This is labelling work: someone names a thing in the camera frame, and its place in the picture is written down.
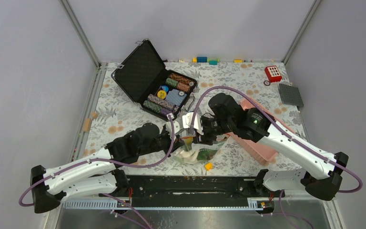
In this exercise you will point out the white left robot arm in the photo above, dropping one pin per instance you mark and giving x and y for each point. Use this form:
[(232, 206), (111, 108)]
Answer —
[(97, 173)]

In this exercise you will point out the blue brick at wall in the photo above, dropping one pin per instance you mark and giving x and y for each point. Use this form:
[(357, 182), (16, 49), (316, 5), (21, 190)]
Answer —
[(201, 59)]

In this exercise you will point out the blue playing card deck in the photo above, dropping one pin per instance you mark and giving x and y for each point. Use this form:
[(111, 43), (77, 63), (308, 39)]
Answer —
[(176, 97)]

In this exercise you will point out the black poker chip case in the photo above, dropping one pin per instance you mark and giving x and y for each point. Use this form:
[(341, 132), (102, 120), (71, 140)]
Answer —
[(143, 73)]

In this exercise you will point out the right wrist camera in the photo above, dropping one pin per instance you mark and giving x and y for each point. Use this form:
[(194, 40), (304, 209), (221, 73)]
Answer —
[(192, 122)]

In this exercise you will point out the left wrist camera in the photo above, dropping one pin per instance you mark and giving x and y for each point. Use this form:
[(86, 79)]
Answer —
[(173, 127)]

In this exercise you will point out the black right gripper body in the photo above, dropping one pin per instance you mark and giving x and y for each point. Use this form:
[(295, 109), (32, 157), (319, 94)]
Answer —
[(211, 128)]

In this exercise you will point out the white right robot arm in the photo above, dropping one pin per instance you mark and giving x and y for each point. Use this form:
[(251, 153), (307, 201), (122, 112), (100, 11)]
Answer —
[(320, 171)]

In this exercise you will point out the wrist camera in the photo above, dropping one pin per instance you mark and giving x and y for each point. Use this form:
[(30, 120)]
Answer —
[(192, 122), (173, 127)]

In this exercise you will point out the clear zip bag orange zipper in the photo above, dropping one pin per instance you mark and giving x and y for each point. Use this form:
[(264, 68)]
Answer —
[(206, 152)]

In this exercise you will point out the yellow big blind button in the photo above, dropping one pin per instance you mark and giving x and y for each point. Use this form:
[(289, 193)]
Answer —
[(161, 94)]

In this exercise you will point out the poker chip near baseplate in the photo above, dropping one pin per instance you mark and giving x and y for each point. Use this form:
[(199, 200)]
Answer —
[(267, 83)]

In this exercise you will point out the yellow toy brick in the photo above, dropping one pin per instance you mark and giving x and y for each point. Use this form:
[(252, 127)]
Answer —
[(208, 166)]

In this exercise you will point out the teal brick at wall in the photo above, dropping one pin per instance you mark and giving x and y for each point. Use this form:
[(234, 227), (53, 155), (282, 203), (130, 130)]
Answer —
[(213, 62)]

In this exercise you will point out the pink plastic basket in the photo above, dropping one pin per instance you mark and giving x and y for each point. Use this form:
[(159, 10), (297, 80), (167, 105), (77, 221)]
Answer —
[(261, 152)]

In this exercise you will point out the floral tablecloth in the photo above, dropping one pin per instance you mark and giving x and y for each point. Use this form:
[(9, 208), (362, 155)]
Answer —
[(117, 114)]

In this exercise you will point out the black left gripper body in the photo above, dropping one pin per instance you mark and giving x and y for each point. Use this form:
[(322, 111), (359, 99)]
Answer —
[(163, 143)]

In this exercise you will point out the wooden block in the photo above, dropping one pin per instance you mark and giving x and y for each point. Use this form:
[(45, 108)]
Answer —
[(86, 125)]

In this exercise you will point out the red toy block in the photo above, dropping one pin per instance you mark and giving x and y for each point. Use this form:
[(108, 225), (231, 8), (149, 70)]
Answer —
[(273, 74)]

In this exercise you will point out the grey studded baseplate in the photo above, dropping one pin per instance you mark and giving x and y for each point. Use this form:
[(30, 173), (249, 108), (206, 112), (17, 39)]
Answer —
[(290, 95)]

